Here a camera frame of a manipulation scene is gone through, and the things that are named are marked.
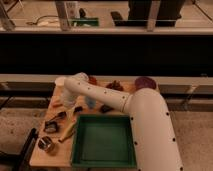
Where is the orange carrot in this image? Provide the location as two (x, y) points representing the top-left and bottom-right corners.
(51, 103), (62, 108)

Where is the blue plastic cup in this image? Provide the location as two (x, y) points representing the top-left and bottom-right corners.
(85, 97), (96, 109)

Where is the purple bowl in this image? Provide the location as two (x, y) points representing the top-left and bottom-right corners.
(135, 77), (157, 90)

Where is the wooden board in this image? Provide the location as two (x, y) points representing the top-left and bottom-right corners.
(30, 81), (136, 169)

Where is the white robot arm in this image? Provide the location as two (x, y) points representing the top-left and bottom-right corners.
(61, 73), (184, 171)

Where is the white cup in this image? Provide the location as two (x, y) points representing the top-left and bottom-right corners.
(55, 76), (66, 87)

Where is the green plastic tray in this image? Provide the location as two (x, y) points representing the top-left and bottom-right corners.
(70, 115), (137, 168)

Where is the metal measuring cup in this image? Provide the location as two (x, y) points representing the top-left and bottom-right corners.
(38, 136), (55, 153)

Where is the black rectangular block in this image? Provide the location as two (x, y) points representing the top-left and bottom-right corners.
(100, 105), (113, 113)

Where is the red bowl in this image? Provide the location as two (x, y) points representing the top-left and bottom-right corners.
(89, 76), (97, 85)

